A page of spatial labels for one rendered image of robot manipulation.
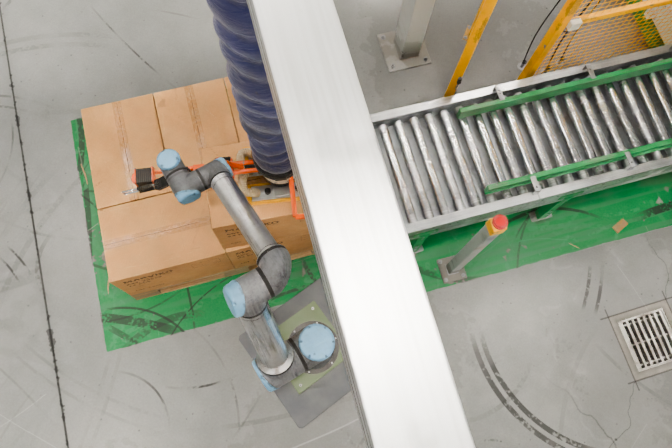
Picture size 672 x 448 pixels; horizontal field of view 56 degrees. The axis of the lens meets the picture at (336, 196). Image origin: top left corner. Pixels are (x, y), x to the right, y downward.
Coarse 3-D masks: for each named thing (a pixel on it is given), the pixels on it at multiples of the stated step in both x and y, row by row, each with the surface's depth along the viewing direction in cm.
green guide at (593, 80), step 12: (612, 72) 354; (624, 72) 354; (636, 72) 357; (648, 72) 363; (564, 84) 351; (576, 84) 351; (588, 84) 355; (600, 84) 360; (516, 96) 347; (528, 96) 347; (540, 96) 352; (468, 108) 344; (480, 108) 344; (492, 108) 349
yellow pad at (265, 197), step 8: (256, 184) 291; (264, 184) 291; (264, 192) 289; (272, 192) 290; (296, 192) 290; (248, 200) 289; (256, 200) 288; (264, 200) 289; (272, 200) 289; (280, 200) 289; (288, 200) 289; (296, 200) 290
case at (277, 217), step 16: (240, 144) 299; (208, 160) 296; (256, 176) 294; (208, 192) 291; (224, 208) 289; (256, 208) 290; (272, 208) 290; (288, 208) 290; (224, 224) 287; (272, 224) 298; (288, 224) 304; (304, 224) 309; (224, 240) 309; (240, 240) 314
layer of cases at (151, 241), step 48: (144, 96) 349; (192, 96) 350; (96, 144) 339; (144, 144) 340; (192, 144) 341; (96, 192) 331; (144, 192) 332; (144, 240) 324; (192, 240) 325; (288, 240) 333; (144, 288) 347
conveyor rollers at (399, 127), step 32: (608, 96) 363; (640, 96) 363; (384, 128) 348; (416, 128) 349; (448, 128) 350; (480, 128) 351; (512, 128) 352; (544, 128) 353; (576, 128) 354; (608, 128) 355; (640, 128) 356; (448, 160) 344; (480, 160) 344; (512, 160) 345; (544, 160) 346; (576, 160) 347; (640, 160) 349; (416, 192) 339
